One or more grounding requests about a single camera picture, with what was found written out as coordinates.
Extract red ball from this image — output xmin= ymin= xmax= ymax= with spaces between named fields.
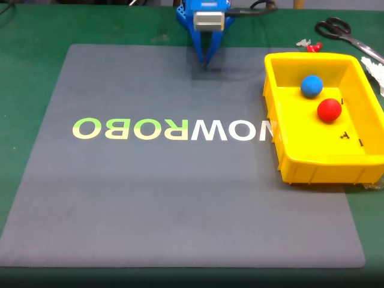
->
xmin=317 ymin=98 xmax=343 ymax=123

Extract blue ball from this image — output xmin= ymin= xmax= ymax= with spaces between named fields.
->
xmin=300 ymin=74 xmax=324 ymax=99

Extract yellow plastic bin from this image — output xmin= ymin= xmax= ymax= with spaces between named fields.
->
xmin=262 ymin=52 xmax=384 ymax=185

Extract black scissors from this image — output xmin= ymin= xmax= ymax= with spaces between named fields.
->
xmin=314 ymin=17 xmax=384 ymax=65

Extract grey mat with lettering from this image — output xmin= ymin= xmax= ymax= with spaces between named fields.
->
xmin=0 ymin=44 xmax=366 ymax=269

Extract white plastic piece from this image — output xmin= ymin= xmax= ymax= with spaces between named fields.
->
xmin=360 ymin=56 xmax=384 ymax=97

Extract clear plastic bag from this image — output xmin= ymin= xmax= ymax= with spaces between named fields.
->
xmin=361 ymin=181 xmax=384 ymax=191

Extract silver camera box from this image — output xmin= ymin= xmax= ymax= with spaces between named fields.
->
xmin=193 ymin=10 xmax=226 ymax=32

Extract black camera cable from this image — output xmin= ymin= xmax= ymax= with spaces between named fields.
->
xmin=224 ymin=0 xmax=278 ymax=17

